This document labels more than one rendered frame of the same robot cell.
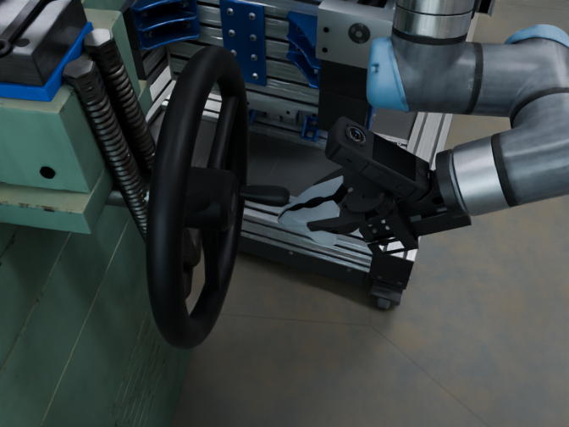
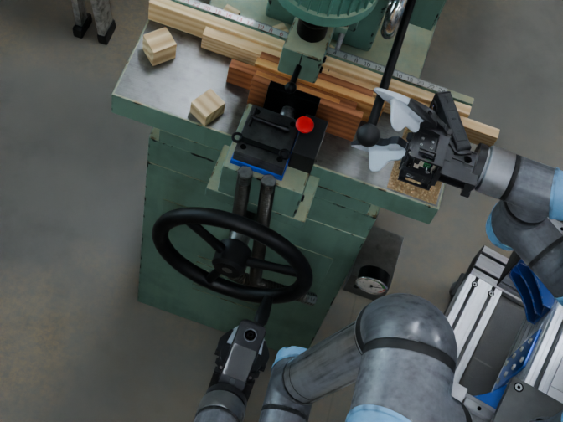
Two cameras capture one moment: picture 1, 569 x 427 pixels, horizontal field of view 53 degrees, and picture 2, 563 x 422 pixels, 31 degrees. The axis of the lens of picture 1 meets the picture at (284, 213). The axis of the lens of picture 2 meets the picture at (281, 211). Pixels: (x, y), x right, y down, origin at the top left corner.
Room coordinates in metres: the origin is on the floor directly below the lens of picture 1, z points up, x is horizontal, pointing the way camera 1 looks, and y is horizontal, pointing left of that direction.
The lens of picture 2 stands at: (0.33, -0.67, 2.42)
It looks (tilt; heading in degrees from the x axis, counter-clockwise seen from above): 62 degrees down; 83
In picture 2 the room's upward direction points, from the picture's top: 18 degrees clockwise
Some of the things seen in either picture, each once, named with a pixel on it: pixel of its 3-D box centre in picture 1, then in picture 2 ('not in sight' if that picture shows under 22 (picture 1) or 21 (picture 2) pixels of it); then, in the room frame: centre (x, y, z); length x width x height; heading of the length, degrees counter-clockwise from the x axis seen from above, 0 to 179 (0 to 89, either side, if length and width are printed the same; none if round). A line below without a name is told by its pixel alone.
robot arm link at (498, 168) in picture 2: not in sight; (492, 172); (0.73, 0.18, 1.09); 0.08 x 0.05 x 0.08; 81
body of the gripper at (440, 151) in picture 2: not in sight; (442, 157); (0.65, 0.18, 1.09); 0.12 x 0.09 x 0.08; 171
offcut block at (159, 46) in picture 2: not in sight; (159, 46); (0.17, 0.40, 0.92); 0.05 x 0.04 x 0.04; 39
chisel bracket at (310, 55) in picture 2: not in sight; (311, 38); (0.42, 0.43, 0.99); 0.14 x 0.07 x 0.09; 81
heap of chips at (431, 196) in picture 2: not in sight; (423, 158); (0.66, 0.29, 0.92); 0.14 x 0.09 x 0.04; 81
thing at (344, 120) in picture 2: not in sight; (304, 108); (0.43, 0.32, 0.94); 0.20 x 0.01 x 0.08; 171
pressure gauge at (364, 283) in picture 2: not in sight; (372, 280); (0.64, 0.16, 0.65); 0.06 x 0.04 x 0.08; 171
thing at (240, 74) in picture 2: not in sight; (291, 92); (0.41, 0.36, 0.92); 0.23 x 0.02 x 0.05; 171
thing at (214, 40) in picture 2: not in sight; (348, 88); (0.51, 0.40, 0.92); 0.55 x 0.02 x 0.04; 171
